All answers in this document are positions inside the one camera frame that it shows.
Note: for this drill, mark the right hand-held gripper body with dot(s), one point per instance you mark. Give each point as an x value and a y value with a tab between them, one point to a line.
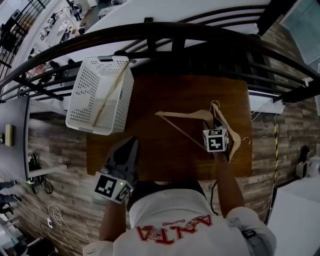
215	141

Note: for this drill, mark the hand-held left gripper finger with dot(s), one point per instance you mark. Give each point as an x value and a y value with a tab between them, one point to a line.
132	157
120	155

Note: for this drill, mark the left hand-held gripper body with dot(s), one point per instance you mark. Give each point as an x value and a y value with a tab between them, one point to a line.
110	187

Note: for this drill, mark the wooden hanger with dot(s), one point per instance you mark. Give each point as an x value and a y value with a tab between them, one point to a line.
234	150
111	93
175	115

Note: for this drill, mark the white perforated plastic basket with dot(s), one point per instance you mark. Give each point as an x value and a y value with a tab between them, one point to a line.
85	100

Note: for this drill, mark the person's left forearm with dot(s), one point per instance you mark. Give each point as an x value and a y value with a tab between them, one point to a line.
112	220

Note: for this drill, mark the person's right forearm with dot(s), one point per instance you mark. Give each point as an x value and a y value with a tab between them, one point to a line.
227	185

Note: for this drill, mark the brown wooden table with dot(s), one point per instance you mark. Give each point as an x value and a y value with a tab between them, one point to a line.
162	100

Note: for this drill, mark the yellow black striped strip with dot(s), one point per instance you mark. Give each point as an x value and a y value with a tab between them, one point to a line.
275	150

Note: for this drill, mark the person's white t-shirt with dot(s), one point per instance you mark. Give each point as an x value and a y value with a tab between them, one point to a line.
175	207

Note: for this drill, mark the white power strip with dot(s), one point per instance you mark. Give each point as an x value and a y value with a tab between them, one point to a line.
50	223

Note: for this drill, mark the green floor device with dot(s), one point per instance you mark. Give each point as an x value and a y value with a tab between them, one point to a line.
30	183

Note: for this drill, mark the small black bag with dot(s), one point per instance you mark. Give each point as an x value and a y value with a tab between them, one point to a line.
305	152

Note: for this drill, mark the white cabinet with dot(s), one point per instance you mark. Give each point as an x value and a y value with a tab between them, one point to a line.
295	217

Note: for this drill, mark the grey table with white legs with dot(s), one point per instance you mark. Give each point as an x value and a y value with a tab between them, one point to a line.
15	120

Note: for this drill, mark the beige rectangular block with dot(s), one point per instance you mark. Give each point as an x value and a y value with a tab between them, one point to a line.
9	135

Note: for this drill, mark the small dark metal object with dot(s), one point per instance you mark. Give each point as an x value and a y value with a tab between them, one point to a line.
2	139

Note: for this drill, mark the black curved railing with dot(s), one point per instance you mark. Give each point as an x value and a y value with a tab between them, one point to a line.
112	32

